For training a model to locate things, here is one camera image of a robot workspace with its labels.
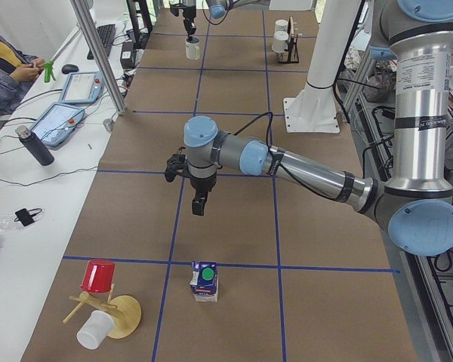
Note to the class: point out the small black device with cable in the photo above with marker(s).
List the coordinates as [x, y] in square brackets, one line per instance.
[27, 216]

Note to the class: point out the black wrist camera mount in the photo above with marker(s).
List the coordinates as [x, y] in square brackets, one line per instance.
[177, 166]

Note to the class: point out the white mug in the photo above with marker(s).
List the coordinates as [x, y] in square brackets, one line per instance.
[193, 48]

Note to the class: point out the black wire cup rack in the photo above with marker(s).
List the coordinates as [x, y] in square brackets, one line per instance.
[291, 54]

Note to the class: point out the white plastic cup on stand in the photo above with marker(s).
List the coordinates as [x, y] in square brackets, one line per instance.
[95, 329]

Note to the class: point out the black keyboard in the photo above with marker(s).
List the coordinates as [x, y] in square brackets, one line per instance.
[106, 35]

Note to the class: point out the teach pendant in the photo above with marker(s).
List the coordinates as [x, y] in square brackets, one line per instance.
[57, 123]
[82, 88]

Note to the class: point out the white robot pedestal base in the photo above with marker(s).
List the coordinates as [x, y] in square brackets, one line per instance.
[313, 110]

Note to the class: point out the black water bottle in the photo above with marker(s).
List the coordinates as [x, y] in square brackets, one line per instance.
[34, 145]

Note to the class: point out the aluminium frame post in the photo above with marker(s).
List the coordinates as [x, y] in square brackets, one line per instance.
[92, 38]

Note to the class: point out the black computer mouse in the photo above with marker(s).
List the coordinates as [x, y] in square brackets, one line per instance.
[69, 68]

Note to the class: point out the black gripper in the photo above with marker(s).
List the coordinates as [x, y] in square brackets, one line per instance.
[189, 14]
[202, 183]

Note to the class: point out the seated person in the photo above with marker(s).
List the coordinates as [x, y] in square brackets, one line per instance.
[18, 72]

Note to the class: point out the white cup in rack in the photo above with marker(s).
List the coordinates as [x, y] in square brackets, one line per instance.
[280, 41]
[281, 25]

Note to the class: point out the wooden cup tree stand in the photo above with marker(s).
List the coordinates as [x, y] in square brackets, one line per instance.
[124, 310]

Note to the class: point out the far teach pendant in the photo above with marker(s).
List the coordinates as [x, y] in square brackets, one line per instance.
[82, 88]

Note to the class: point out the white cup left in rack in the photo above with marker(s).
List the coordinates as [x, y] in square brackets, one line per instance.
[281, 25]

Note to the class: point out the black power adapter box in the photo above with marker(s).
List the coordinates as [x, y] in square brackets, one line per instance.
[130, 55]

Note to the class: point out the red plastic cup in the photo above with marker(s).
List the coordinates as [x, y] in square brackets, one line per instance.
[98, 276]

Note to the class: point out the green toy figure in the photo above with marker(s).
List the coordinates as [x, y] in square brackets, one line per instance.
[49, 71]

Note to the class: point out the white cup right in rack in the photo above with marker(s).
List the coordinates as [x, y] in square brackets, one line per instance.
[280, 41]

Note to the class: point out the near teach pendant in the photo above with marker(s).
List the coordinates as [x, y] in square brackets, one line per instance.
[57, 123]

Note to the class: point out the blue white milk carton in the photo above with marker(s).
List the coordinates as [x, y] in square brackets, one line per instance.
[204, 282]

